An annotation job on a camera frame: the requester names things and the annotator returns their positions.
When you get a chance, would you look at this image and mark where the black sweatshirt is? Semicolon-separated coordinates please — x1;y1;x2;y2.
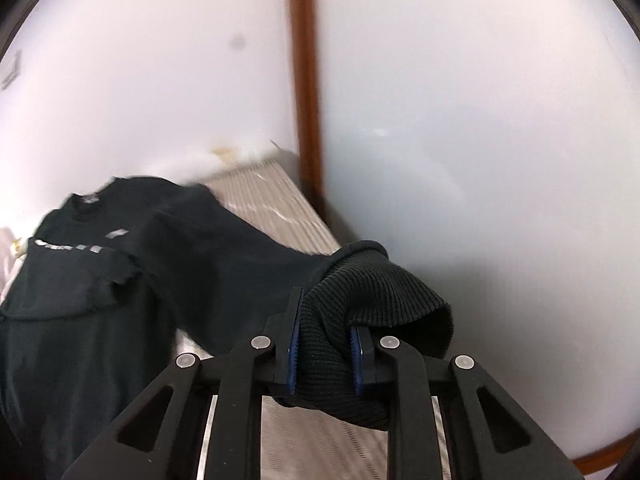
1;178;454;479

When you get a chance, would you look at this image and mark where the striped mattress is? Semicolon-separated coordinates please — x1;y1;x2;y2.
206;162;454;479

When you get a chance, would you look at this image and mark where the brown wooden door frame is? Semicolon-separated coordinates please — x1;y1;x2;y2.
290;0;326;220

